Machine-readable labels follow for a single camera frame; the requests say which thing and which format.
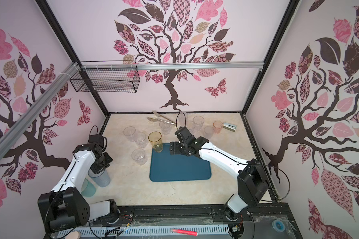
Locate green plastic cup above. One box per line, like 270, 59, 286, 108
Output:
81, 178, 96, 198

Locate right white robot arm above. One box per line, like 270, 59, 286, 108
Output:
170, 126, 270, 221

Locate grey blue plastic cup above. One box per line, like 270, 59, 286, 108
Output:
88, 169, 111, 188

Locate blue tape roll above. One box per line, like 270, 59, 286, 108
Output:
272, 220, 285, 233

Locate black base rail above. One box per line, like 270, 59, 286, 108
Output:
43, 203, 303, 239

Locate teal rectangular tray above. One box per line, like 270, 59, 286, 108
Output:
149, 143, 211, 182

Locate pink plastic cup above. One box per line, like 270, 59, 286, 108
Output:
213, 120, 223, 134

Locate pink marker pen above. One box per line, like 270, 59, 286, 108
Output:
171, 229, 198, 237

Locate black wire mesh basket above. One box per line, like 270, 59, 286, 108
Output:
70, 60, 140, 93

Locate white slotted cable duct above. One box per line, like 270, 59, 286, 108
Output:
51, 225, 231, 239

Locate white stapler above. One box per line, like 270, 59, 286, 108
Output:
223, 122, 237, 132

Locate metal serving tongs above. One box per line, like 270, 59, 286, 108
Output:
147, 111, 176, 125

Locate beige round sponge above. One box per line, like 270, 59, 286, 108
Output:
65, 231, 81, 239

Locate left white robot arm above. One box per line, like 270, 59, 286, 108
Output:
37, 134, 120, 236

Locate clear tumbler glass near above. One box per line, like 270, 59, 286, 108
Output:
123, 126, 136, 142

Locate clear glass back tall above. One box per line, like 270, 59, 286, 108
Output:
178, 112, 188, 126

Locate amber yellow tall glass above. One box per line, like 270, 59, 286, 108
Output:
148, 131, 163, 152

